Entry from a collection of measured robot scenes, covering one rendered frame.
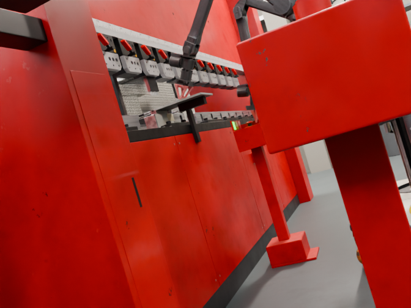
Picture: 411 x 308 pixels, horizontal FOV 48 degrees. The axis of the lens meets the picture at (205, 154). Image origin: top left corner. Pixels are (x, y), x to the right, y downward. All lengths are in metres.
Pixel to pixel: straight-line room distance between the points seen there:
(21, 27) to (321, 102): 1.02
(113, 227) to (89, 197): 0.11
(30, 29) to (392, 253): 1.11
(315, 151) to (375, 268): 6.26
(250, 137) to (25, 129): 1.37
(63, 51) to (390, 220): 1.09
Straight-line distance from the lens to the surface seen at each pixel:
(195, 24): 2.34
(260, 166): 2.59
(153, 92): 2.46
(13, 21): 1.35
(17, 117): 1.49
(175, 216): 1.94
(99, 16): 2.18
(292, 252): 2.59
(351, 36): 0.47
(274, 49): 0.48
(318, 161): 6.82
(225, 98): 4.57
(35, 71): 1.45
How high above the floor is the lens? 0.70
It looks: level
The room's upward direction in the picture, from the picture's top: 17 degrees counter-clockwise
